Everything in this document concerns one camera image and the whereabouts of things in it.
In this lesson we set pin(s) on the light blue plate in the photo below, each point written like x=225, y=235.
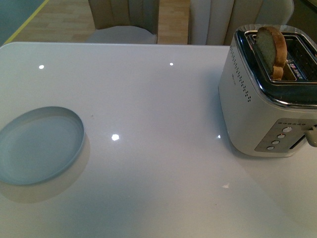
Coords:
x=39, y=145

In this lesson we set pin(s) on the toasted bread slice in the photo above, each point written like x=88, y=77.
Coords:
x=272, y=45

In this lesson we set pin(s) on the white chrome two-slot toaster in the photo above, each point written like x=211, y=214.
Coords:
x=263, y=116

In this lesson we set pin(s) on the beige chair left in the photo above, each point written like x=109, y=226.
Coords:
x=125, y=21

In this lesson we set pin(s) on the beige chair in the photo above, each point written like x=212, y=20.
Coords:
x=213, y=22
x=125, y=21

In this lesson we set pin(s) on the beige chair right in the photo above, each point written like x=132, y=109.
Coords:
x=213, y=22

